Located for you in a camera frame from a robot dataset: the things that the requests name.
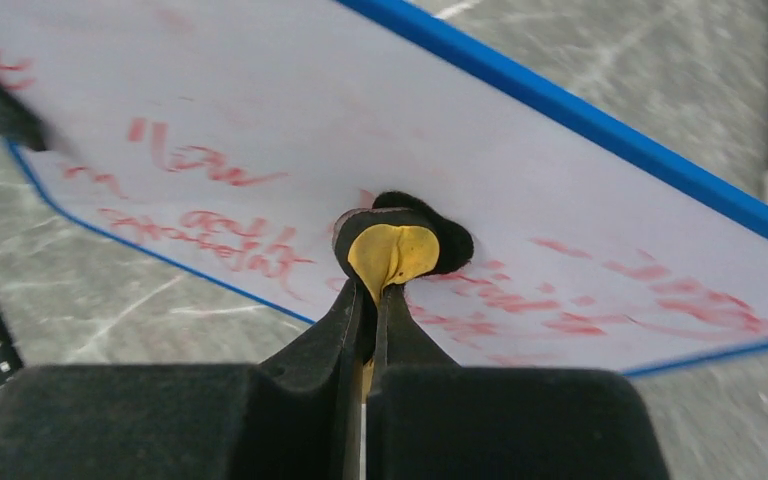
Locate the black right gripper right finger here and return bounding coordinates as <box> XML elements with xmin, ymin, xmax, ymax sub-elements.
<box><xmin>366</xmin><ymin>286</ymin><xmax>669</xmax><ymax>479</ymax></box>

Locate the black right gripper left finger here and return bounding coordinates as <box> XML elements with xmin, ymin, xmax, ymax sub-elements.
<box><xmin>0</xmin><ymin>282</ymin><xmax>365</xmax><ymax>479</ymax></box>

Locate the yellow black eraser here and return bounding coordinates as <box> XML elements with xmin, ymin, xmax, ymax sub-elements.
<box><xmin>332</xmin><ymin>191</ymin><xmax>475</xmax><ymax>304</ymax></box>

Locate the blue framed whiteboard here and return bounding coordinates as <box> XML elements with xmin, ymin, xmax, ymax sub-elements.
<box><xmin>0</xmin><ymin>1</ymin><xmax>768</xmax><ymax>374</ymax></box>

